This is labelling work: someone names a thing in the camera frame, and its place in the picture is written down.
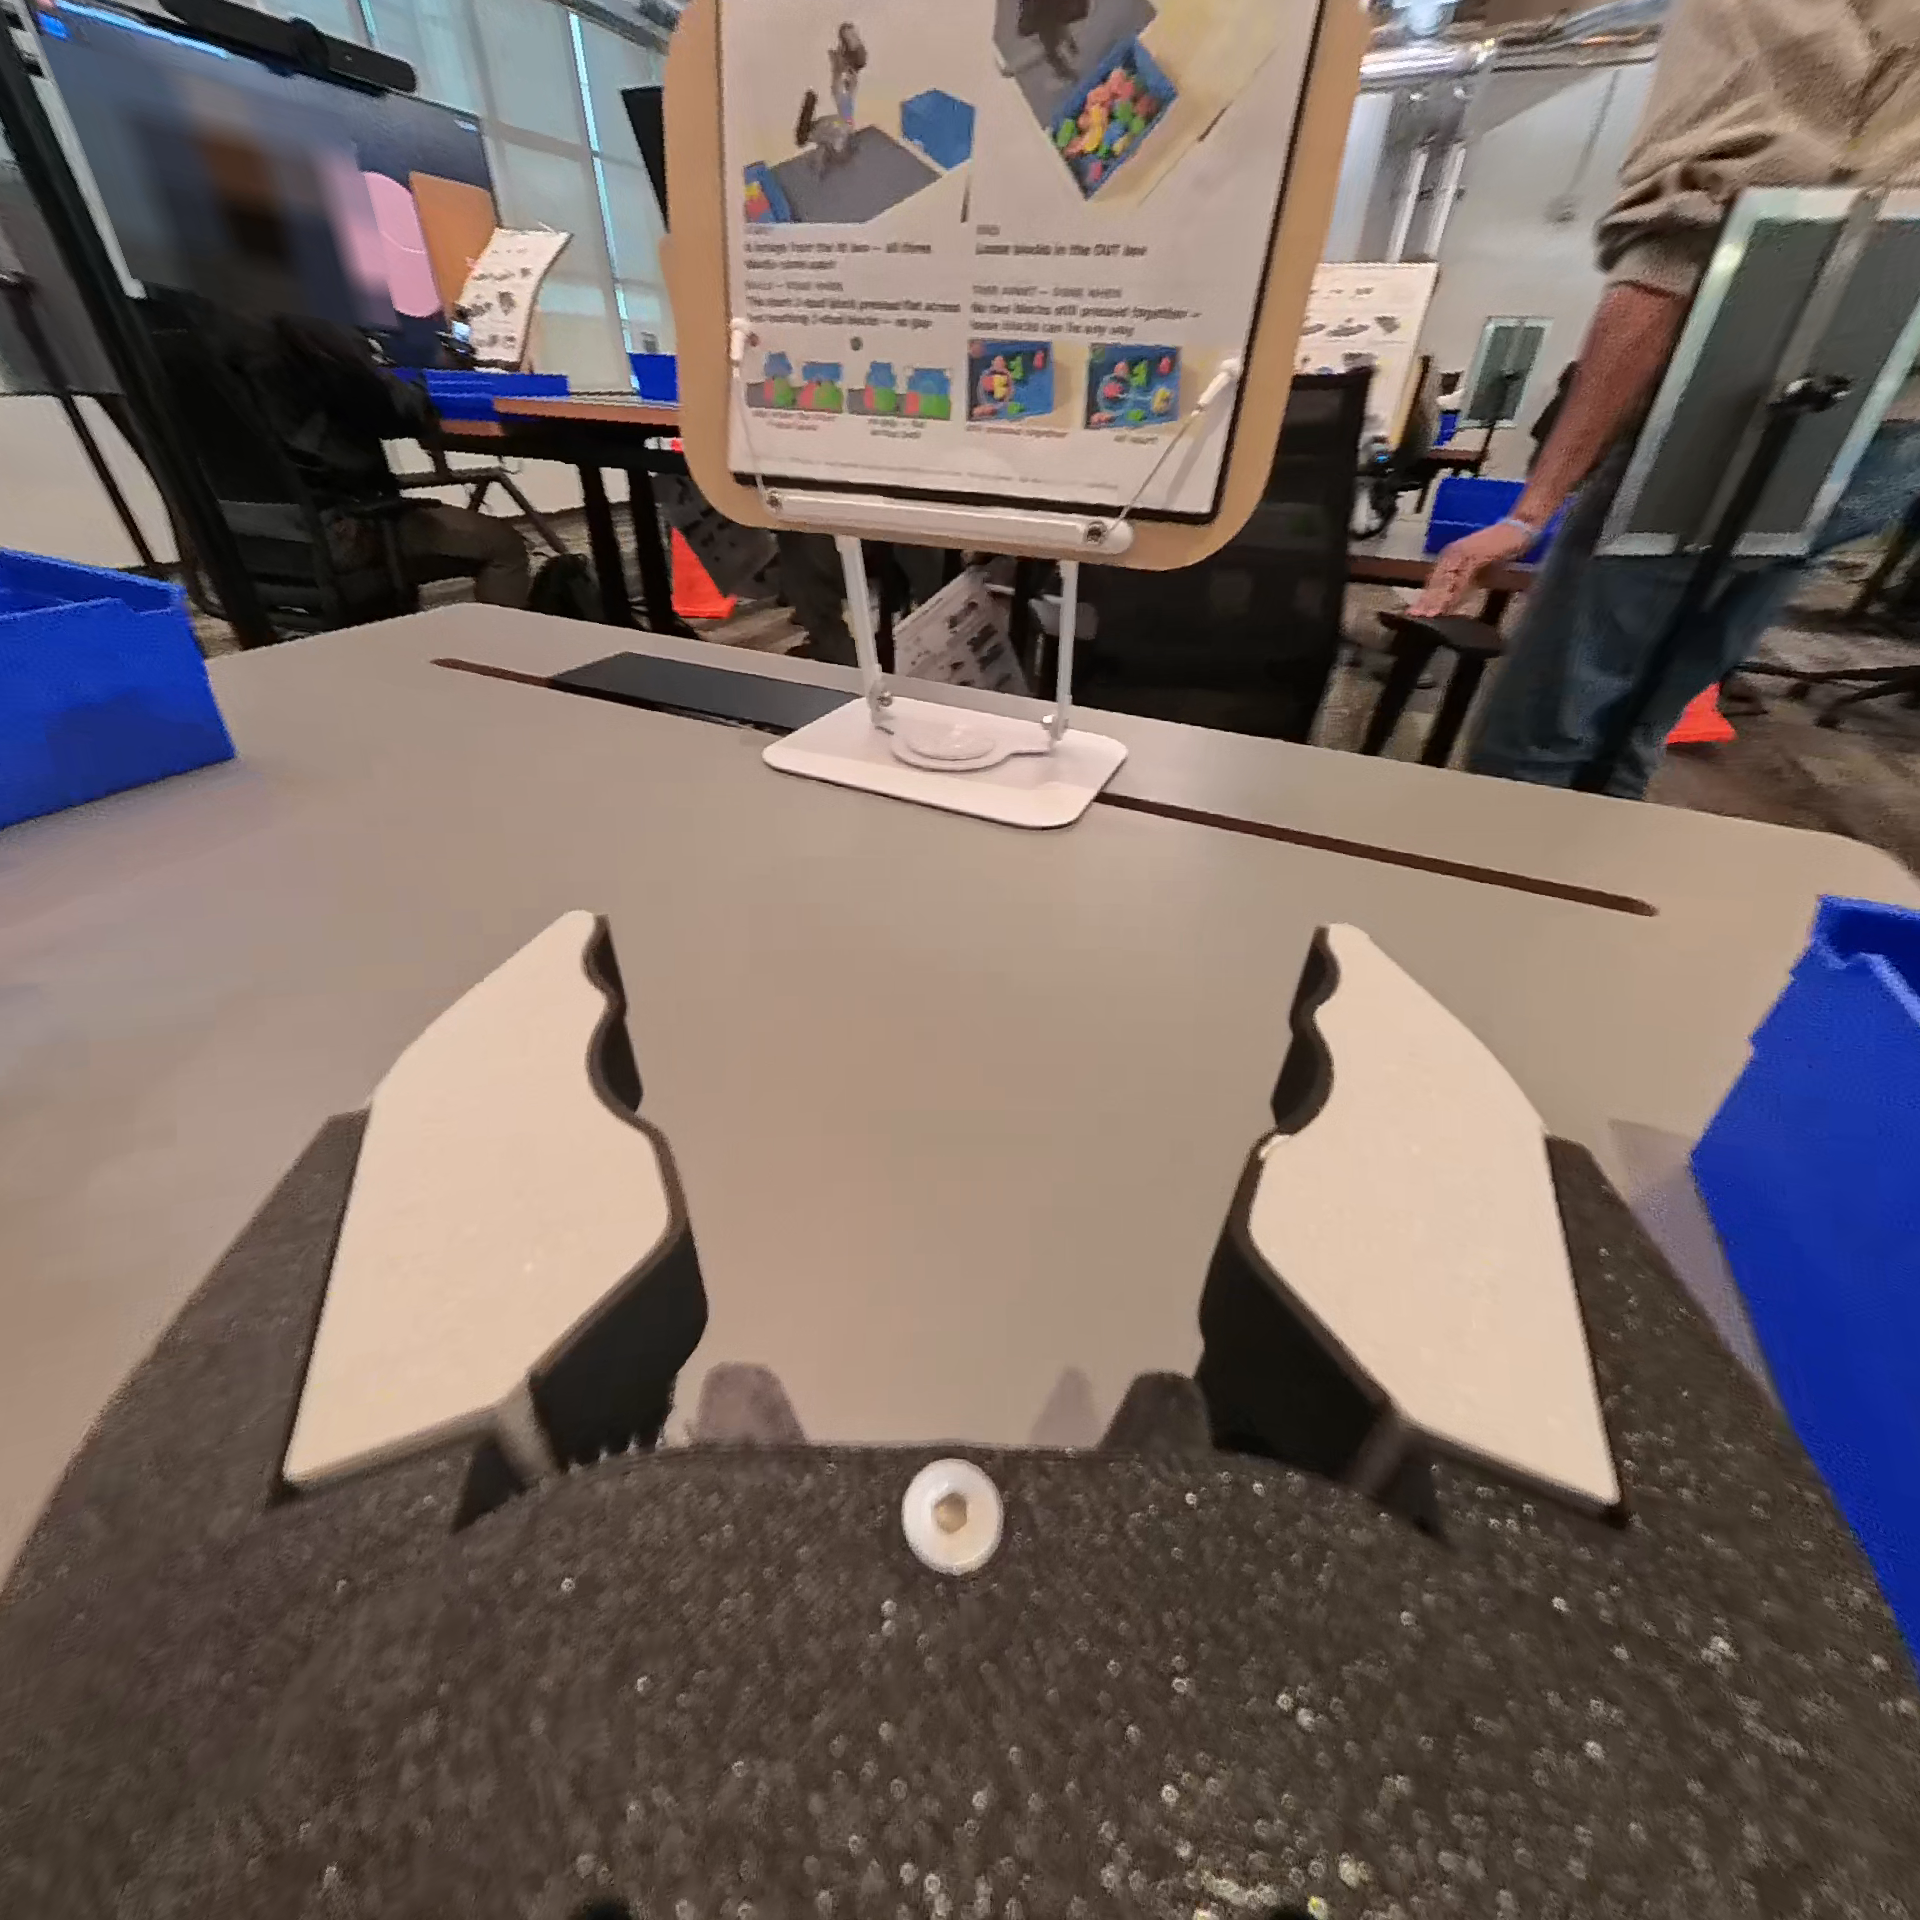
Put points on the blue plastic bin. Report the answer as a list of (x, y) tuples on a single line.
[(1815, 1201), (91, 704)]

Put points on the blue bin on side table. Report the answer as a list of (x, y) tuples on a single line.
[(1478, 518)]

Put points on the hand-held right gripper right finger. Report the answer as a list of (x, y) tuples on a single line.
[(1425, 1231)]

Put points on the large wall display screen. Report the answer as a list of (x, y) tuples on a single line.
[(91, 135)]

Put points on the instruction board on white stand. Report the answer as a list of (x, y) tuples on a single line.
[(991, 224)]

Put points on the wooden background table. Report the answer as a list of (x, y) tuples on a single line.
[(601, 416)]

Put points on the background instruction sheet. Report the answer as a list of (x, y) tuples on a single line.
[(511, 294), (1372, 316)]

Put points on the large grey panel on tripod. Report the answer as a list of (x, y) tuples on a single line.
[(1770, 389)]

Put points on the black video bar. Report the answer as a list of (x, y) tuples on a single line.
[(347, 60)]

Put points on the black mesh office chair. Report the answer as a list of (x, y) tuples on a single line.
[(1245, 569)]

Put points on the black backpack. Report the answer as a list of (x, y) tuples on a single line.
[(563, 585)]

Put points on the orange traffic cone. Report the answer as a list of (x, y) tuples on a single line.
[(1699, 721), (698, 580)]

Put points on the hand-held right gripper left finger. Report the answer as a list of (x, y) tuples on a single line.
[(482, 1201)]

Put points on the wooden side table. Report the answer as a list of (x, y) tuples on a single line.
[(1412, 567)]

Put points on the printed sheet under table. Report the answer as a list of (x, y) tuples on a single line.
[(961, 630)]

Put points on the row of blue bins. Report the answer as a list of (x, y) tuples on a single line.
[(482, 388)]

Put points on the small grey panel on tripod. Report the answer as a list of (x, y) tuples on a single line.
[(1506, 369)]

